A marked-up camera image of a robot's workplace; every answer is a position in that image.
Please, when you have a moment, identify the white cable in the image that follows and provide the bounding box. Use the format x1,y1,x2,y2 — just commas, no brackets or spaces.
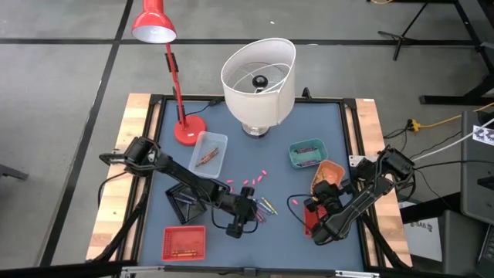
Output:
411,117,494,163

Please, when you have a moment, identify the clear plastic bin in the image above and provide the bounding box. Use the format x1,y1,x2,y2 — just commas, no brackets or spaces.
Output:
188,131,229,180

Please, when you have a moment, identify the orange plastic bin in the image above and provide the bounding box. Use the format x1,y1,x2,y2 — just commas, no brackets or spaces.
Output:
310,159,347,191

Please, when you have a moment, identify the black floor cable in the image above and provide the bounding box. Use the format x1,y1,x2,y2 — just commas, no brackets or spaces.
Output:
408,131,464,159

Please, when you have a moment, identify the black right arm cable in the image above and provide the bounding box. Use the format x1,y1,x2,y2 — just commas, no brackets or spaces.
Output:
286,192,322,233

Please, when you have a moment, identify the grey cabinet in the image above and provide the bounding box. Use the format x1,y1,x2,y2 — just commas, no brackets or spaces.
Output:
461,110,494,225

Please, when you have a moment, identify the printed marker label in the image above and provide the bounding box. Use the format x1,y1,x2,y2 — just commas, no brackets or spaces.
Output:
472,124,494,147

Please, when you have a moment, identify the teal plastic bin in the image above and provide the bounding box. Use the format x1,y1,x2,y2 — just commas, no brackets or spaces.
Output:
288,137,330,170

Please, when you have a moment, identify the red desk lamp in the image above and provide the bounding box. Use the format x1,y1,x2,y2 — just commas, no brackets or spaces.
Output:
130,0,208,147

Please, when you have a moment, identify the dark floor object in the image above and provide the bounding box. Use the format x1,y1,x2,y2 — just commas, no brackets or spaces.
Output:
0,163,30,181

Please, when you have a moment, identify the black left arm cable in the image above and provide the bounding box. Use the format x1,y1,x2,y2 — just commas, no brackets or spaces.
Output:
210,188,259,235

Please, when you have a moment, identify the black arm base cable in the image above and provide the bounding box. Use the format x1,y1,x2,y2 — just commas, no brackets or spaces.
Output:
96,171,128,202

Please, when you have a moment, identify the white shade table lamp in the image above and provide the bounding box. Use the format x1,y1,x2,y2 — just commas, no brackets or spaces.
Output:
220,36,297,139

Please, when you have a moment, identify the black tripod stand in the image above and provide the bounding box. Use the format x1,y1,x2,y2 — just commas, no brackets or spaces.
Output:
377,0,483,62

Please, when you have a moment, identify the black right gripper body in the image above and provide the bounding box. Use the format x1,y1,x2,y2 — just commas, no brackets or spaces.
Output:
303,179,348,212

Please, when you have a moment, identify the black mesh basket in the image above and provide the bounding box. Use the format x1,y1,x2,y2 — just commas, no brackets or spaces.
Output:
164,181,208,226

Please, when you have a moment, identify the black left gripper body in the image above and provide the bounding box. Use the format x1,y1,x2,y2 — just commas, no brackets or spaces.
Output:
223,187,258,239

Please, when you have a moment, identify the black metal table frame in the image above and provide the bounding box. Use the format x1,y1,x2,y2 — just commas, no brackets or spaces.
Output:
86,92,414,278

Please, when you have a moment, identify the yellow power cord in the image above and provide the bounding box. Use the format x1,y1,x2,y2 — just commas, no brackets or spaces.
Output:
419,102,494,131

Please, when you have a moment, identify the white box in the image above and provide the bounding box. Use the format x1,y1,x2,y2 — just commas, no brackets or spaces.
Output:
401,215,445,263

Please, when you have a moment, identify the black lamp cord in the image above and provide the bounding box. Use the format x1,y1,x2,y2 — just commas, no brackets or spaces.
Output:
184,100,212,118

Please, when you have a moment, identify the black desk frame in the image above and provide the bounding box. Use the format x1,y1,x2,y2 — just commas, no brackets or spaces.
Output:
419,0,494,107

